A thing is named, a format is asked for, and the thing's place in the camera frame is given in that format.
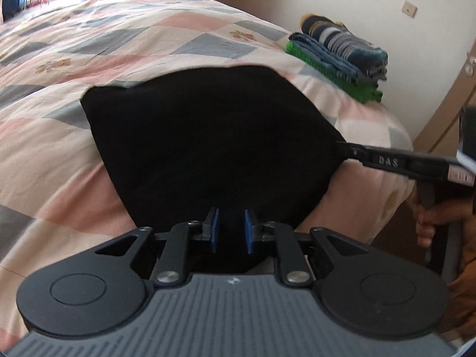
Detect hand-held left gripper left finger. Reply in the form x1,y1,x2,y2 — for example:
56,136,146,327
93,207,221,287

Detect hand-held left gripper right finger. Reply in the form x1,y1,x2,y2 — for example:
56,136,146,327
243,208,372,287

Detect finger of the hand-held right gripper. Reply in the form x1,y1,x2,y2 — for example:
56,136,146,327
336,139,372,168

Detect black pants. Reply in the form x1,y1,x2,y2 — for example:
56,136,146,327
80,65,346,272

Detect person's right hand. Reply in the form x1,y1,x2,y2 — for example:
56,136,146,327
414,197,476,248

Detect folded green knit garment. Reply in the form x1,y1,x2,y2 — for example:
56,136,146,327
286,41,383,104

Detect wooden door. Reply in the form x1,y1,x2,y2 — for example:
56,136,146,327
413,45,476,157

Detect folded blue jeans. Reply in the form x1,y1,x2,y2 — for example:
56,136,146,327
289,33,359,84

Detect folded striped garment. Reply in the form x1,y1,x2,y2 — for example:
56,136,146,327
300,15,388,81

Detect person's orange clothing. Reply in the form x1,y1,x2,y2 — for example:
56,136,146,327
444,268,476,346

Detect bed with checkered quilt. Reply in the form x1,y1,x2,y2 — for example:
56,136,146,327
0,0,415,343

